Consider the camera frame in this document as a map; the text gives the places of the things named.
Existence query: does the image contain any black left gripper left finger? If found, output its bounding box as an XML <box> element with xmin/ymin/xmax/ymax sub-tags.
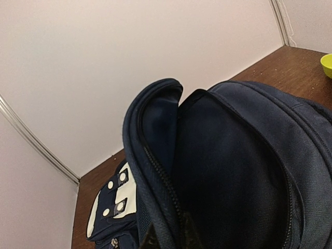
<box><xmin>140</xmin><ymin>224</ymin><xmax>158</xmax><ymax>249</ymax></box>

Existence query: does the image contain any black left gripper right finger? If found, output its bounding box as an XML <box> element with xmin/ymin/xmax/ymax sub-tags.
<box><xmin>180</xmin><ymin>212</ymin><xmax>205</xmax><ymax>249</ymax></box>

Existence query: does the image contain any navy blue student backpack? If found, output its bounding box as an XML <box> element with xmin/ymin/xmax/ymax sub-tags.
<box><xmin>86</xmin><ymin>78</ymin><xmax>331</xmax><ymax>248</ymax></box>

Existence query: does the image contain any yellow green bowl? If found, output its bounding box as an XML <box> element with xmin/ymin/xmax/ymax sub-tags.
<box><xmin>320</xmin><ymin>54</ymin><xmax>332</xmax><ymax>79</ymax></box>

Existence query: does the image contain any left aluminium corner post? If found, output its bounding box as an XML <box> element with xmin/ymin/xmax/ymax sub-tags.
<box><xmin>1</xmin><ymin>95</ymin><xmax>80</xmax><ymax>186</ymax></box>

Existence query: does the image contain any aluminium corner post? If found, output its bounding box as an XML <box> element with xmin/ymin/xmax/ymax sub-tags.
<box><xmin>1</xmin><ymin>95</ymin><xmax>80</xmax><ymax>186</ymax></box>
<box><xmin>269</xmin><ymin>0</ymin><xmax>297</xmax><ymax>47</ymax></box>

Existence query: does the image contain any right aluminium corner post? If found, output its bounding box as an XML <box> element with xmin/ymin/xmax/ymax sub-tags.
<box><xmin>269</xmin><ymin>0</ymin><xmax>297</xmax><ymax>47</ymax></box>

